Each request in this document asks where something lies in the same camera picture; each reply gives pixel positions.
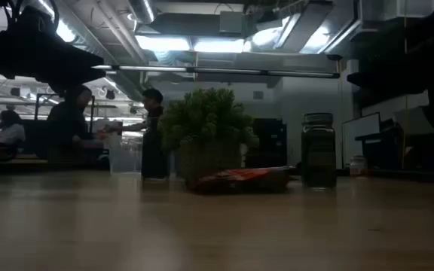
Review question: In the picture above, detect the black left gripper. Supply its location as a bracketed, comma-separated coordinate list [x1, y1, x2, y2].
[0, 32, 107, 96]

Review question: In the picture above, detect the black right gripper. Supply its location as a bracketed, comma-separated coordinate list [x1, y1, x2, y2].
[346, 14, 434, 96]

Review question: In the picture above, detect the small clear glass jar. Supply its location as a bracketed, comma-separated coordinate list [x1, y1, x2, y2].
[350, 155, 369, 178]

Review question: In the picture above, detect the glass spice jar metal lid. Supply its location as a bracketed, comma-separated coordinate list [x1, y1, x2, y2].
[301, 112, 338, 190]

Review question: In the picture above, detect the dark spice bottle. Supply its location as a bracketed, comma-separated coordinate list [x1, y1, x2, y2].
[140, 126, 170, 181]

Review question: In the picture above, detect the green plant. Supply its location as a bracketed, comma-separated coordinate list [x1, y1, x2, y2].
[158, 87, 260, 184]

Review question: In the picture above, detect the red spice packet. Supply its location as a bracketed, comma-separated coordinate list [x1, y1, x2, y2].
[185, 165, 294, 195]

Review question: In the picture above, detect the person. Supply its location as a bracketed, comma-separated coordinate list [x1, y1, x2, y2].
[103, 87, 166, 132]
[0, 108, 27, 147]
[46, 84, 107, 169]

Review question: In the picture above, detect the white board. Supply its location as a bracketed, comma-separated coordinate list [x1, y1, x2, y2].
[341, 111, 381, 169]

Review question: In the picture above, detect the black desk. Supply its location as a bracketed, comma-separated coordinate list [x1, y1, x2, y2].
[354, 119, 406, 171]

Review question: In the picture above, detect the clear plastic container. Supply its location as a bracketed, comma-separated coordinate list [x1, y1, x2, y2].
[108, 131, 143, 175]

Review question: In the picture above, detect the black cabinet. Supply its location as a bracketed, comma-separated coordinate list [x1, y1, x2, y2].
[250, 117, 289, 169]

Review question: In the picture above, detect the long ceiling light bar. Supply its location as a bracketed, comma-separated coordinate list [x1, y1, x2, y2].
[91, 64, 341, 80]

